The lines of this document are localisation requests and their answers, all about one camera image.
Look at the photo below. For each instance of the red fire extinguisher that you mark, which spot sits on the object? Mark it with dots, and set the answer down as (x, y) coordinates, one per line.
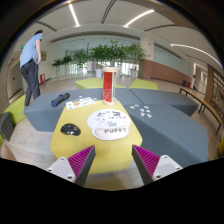
(42, 78)

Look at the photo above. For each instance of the red cylindrical canister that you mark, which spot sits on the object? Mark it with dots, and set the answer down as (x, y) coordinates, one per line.
(109, 85)

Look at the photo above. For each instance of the black computer mouse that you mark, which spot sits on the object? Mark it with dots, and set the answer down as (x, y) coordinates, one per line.
(70, 129)

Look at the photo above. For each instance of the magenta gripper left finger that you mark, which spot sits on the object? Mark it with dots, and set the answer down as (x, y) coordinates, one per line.
(75, 168)

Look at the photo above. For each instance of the yellow-green ottoman table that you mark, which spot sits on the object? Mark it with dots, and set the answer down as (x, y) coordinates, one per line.
(110, 155)

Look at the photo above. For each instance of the grey sectional sofa seat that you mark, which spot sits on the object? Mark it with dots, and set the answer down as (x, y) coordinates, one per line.
(170, 130)

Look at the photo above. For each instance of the small sticker cards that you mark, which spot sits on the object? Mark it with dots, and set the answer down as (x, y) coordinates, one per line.
(143, 110)

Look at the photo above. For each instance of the white printed paper sheet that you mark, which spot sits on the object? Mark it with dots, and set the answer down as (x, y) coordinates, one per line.
(81, 102)

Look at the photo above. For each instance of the green potted plants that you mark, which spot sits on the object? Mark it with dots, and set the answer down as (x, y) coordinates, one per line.
(106, 55)

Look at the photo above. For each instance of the wooden bench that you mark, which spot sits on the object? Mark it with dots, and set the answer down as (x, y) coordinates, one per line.
(203, 106)

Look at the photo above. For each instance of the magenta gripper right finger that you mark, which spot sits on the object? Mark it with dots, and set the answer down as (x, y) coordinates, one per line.
(151, 166)

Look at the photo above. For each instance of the white puppy mouse pad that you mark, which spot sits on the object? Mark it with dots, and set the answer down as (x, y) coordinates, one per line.
(109, 124)

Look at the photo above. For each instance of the person in blue shirt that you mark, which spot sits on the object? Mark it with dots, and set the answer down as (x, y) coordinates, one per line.
(30, 59)

